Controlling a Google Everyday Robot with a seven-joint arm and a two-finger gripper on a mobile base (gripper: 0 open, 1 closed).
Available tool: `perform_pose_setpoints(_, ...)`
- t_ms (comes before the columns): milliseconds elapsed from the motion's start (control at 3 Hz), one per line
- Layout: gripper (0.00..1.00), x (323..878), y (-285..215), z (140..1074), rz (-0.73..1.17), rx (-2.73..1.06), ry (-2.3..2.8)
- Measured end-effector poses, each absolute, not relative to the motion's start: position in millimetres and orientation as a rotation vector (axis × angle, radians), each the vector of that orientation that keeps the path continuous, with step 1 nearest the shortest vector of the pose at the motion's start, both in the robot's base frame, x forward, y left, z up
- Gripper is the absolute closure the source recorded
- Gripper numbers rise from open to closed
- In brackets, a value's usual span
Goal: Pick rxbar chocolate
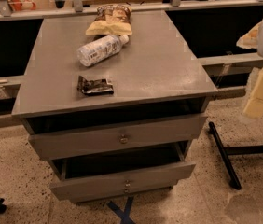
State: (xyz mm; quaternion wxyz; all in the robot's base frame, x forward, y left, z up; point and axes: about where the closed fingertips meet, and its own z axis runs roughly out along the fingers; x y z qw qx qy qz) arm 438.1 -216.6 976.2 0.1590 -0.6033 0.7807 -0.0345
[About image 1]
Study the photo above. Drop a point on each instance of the black rxbar chocolate wrapper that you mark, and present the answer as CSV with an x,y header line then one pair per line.
x,y
94,87

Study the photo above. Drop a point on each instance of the black stand base leg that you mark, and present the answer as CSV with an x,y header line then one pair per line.
x,y
225,152

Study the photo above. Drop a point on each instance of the grey wooden drawer cabinet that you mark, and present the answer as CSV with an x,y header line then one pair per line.
x,y
154,76

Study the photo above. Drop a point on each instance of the yellow chip bag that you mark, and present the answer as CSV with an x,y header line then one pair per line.
x,y
111,19

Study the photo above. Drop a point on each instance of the brass upper drawer knob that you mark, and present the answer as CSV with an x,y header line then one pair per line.
x,y
123,139

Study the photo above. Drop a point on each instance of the brass drawer knob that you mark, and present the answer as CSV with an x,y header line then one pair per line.
x,y
123,139
127,186

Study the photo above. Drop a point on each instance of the clear plastic water bottle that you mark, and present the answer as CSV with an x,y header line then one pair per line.
x,y
100,49

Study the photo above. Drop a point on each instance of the upper grey drawer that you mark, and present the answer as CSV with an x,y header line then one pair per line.
x,y
141,133

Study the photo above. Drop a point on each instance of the grey drawer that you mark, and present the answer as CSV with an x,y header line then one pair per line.
x,y
141,133
98,187

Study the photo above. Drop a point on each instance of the brass lower drawer knob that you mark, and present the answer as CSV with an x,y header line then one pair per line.
x,y
127,186

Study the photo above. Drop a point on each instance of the blue tape cross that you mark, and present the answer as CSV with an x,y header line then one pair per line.
x,y
124,214

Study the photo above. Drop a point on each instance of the lower grey drawer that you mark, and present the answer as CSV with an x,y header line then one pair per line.
x,y
98,187

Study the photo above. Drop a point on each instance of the grey metal shelf rail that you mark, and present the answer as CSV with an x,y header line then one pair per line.
x,y
185,5

